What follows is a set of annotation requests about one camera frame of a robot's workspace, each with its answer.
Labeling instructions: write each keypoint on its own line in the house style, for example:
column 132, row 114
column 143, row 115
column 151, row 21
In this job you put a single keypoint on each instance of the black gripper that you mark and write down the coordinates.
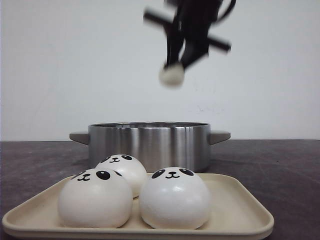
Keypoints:
column 191, row 23

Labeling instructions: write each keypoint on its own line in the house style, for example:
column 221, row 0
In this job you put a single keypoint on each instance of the panda bun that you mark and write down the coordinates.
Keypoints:
column 175, row 198
column 172, row 75
column 95, row 198
column 129, row 167

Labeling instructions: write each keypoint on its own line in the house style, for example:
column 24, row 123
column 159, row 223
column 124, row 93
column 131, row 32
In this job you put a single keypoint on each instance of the stainless steel steamer pot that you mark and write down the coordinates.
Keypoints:
column 155, row 144

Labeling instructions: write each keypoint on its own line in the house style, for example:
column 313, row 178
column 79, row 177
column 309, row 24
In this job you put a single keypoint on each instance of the cream plastic tray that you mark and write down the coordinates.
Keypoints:
column 236, row 215

